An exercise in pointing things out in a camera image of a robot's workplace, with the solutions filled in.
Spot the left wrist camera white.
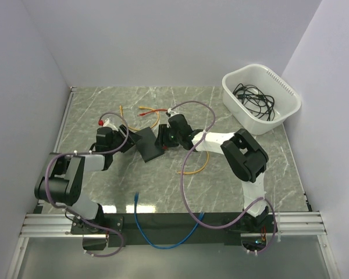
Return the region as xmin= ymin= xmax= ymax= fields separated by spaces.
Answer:
xmin=98 ymin=117 xmax=119 ymax=131

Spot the red ethernet cable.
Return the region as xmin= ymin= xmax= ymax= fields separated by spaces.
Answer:
xmin=138 ymin=108 xmax=168 ymax=117

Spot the blue ethernet cable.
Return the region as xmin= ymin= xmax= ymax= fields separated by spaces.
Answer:
xmin=133 ymin=192 xmax=205 ymax=250

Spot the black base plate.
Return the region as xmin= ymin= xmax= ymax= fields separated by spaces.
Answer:
xmin=70 ymin=213 xmax=277 ymax=251

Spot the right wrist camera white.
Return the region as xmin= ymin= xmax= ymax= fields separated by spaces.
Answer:
xmin=166 ymin=108 xmax=179 ymax=117

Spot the black network switch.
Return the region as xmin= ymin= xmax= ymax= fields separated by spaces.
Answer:
xmin=136 ymin=127 xmax=165 ymax=163

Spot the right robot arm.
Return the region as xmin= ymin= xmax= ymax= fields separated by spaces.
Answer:
xmin=155 ymin=114 xmax=269 ymax=232

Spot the aluminium rail frame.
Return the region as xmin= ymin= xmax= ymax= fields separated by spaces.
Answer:
xmin=5 ymin=86 xmax=76 ymax=279

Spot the white plastic basin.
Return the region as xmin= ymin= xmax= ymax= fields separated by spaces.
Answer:
xmin=222 ymin=64 xmax=301 ymax=135

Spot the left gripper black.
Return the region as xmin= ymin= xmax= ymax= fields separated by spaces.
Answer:
xmin=109 ymin=124 xmax=142 ymax=154

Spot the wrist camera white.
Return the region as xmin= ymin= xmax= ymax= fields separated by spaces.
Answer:
xmin=98 ymin=117 xmax=119 ymax=131
xmin=166 ymin=108 xmax=179 ymax=117

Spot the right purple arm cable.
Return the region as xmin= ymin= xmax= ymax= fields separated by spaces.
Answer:
xmin=170 ymin=101 xmax=277 ymax=255

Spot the black cable bundle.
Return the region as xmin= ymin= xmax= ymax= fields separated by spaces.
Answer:
xmin=232 ymin=83 xmax=276 ymax=121

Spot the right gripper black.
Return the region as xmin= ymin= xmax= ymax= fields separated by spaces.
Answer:
xmin=154 ymin=125 xmax=182 ymax=148

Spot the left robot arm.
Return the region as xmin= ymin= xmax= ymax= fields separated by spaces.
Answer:
xmin=34 ymin=126 xmax=143 ymax=234

